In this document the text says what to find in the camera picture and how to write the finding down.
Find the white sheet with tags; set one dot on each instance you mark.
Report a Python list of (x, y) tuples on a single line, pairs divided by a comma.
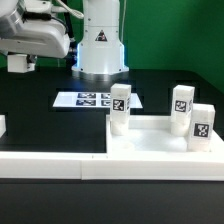
[(82, 99)]

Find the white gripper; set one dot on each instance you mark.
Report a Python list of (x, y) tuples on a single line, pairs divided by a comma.
[(40, 38)]

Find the white U-shaped fence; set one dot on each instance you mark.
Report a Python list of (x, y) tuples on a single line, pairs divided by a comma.
[(103, 166)]

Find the white square tabletop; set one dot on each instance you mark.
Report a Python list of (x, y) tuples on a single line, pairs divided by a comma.
[(146, 136)]

